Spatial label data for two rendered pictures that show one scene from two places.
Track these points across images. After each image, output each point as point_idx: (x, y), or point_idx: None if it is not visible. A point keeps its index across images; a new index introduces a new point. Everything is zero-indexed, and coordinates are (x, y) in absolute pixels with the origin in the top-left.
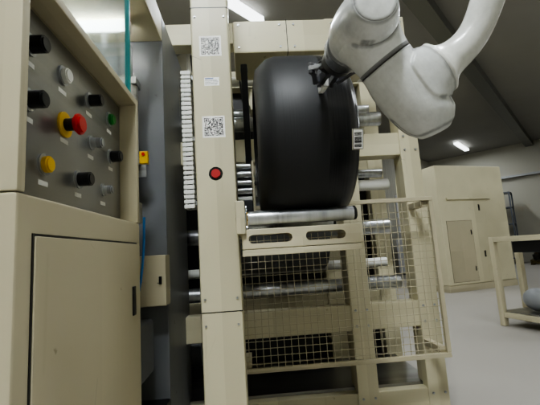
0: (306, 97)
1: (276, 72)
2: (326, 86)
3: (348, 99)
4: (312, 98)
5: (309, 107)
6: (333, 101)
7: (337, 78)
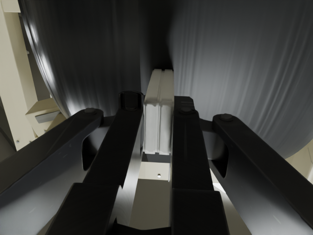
0: (226, 57)
1: (288, 146)
2: (155, 99)
3: (52, 38)
4: (200, 51)
5: (223, 11)
6: (115, 31)
7: (100, 158)
